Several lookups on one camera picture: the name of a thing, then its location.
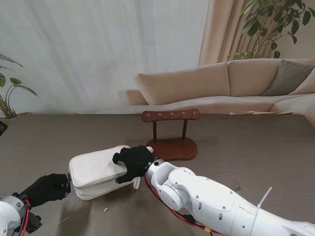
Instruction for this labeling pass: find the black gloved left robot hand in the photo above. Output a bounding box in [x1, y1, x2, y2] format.
[18, 173, 72, 208]

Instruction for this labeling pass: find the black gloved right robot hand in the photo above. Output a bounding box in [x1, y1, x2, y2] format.
[112, 145, 156, 184]

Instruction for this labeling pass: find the white zippered cosmetic bag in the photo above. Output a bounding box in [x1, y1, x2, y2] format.
[67, 145, 154, 202]

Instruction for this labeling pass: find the dark wooden jewelry stand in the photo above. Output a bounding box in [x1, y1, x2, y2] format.
[141, 108, 200, 162]

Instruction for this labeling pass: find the beige sofa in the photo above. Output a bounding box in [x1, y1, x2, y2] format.
[126, 58, 315, 115]

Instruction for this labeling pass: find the broad-leaved green potted plant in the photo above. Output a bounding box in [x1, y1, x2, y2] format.
[0, 53, 39, 120]

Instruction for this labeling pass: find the white sheer curtain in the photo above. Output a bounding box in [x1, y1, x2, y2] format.
[0, 0, 210, 115]

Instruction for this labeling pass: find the beige curtain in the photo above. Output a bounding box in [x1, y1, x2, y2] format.
[198, 0, 284, 66]

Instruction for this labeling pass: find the grey sofa cushion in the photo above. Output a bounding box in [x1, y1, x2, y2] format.
[262, 59, 315, 96]

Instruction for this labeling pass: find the tall dark-leaved plant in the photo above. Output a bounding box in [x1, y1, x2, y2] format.
[227, 0, 312, 61]

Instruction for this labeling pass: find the red left arm cable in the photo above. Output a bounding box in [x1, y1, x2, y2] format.
[17, 199, 32, 233]

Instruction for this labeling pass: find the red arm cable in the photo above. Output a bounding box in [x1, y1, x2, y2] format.
[17, 199, 32, 233]
[145, 176, 222, 234]

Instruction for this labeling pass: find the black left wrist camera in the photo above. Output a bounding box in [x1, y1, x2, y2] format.
[26, 213, 43, 234]

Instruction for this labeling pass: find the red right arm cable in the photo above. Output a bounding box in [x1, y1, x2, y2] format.
[145, 176, 222, 234]

